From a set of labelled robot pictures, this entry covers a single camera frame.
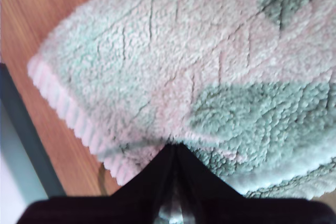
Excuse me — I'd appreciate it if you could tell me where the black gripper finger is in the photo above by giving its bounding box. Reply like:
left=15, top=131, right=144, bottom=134
left=111, top=144, right=176, bottom=224
left=177, top=145, right=246, bottom=224

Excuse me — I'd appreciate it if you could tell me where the grey table frame bar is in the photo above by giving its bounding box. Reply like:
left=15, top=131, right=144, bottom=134
left=0, top=62, right=66, bottom=198

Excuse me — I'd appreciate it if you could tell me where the grey tea towel white hem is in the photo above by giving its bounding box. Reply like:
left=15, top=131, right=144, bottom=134
left=27, top=0, right=336, bottom=200

